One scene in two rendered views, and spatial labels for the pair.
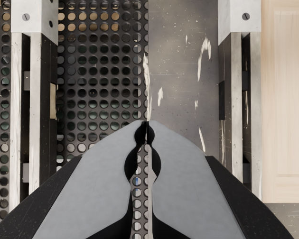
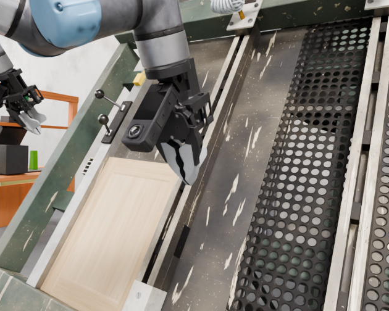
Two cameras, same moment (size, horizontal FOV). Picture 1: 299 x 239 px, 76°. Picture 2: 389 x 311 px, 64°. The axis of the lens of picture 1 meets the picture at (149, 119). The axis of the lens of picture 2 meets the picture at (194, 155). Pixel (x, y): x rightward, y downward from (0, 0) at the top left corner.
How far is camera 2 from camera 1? 0.47 m
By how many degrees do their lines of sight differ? 43
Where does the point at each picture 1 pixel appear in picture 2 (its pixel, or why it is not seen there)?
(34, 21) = not seen: outside the picture
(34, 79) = (331, 299)
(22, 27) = not seen: outside the picture
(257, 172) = (177, 182)
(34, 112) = (337, 265)
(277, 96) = (146, 235)
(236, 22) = (146, 292)
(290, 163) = (158, 187)
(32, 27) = not seen: outside the picture
